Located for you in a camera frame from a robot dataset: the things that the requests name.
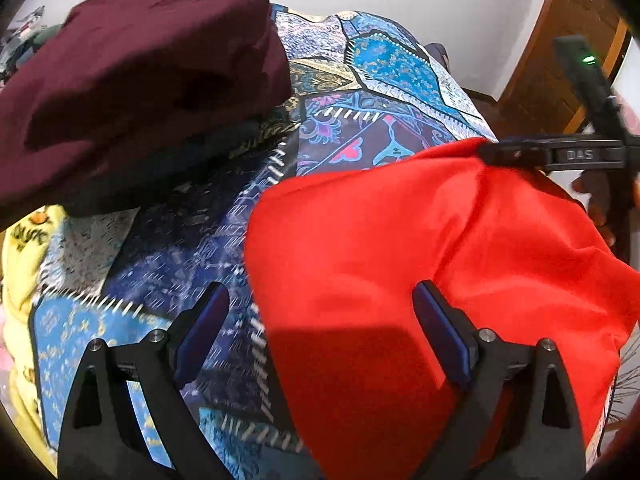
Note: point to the red zip jacket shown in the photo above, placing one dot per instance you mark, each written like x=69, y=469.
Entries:
x=333, y=260

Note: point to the grey backpack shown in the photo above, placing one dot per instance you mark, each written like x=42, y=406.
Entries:
x=439, y=53

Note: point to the yellow printed t-shirt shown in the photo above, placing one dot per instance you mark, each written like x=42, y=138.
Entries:
x=24, y=247

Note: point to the pile of clutter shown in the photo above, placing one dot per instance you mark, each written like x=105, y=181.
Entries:
x=22, y=40

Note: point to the folded maroon garment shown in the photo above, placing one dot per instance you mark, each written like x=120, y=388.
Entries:
x=123, y=79

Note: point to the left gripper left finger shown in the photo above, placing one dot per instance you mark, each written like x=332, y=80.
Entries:
x=100, y=435

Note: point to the wooden wardrobe frame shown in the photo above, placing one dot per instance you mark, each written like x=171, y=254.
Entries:
x=539, y=99

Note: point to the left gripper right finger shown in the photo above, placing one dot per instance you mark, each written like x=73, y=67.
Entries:
x=517, y=416

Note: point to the person's right hand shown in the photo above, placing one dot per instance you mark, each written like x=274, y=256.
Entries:
x=594, y=183

